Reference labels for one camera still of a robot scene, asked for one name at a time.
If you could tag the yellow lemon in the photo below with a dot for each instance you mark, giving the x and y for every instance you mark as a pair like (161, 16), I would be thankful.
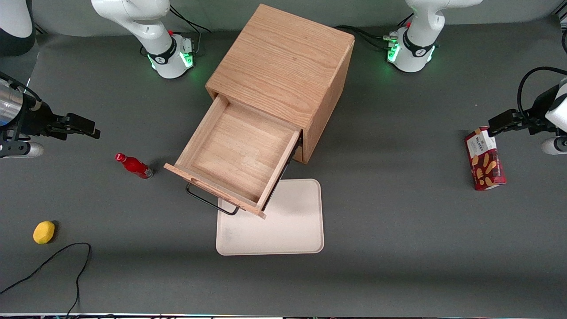
(44, 232)

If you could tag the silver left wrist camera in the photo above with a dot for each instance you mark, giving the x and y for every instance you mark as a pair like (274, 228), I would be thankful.
(553, 146)

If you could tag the oak wooden drawer cabinet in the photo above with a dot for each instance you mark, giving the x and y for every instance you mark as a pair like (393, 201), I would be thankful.
(283, 62)

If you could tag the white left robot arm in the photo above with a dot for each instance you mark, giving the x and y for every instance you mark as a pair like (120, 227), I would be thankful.
(416, 53)

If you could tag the aluminium frame rail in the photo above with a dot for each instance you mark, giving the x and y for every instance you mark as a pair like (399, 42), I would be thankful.
(39, 29)

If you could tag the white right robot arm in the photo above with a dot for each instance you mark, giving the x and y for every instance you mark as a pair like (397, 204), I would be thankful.
(164, 48)

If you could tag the cream rectangular plastic tray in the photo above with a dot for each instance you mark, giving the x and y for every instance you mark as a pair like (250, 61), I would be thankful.
(292, 230)

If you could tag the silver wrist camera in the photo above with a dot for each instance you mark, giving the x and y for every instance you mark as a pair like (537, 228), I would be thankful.
(22, 149)
(553, 146)

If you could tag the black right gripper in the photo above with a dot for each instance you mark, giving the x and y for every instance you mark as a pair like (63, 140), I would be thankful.
(36, 121)

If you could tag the red shortbread biscuit box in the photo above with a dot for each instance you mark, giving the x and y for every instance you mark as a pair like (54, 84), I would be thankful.
(486, 164)

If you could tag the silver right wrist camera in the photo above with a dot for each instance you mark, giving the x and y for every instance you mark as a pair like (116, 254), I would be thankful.
(22, 149)

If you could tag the small red bottle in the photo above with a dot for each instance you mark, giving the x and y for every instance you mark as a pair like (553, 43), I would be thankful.
(133, 165)

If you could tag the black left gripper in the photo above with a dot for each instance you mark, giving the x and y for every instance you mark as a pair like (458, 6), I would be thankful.
(536, 116)

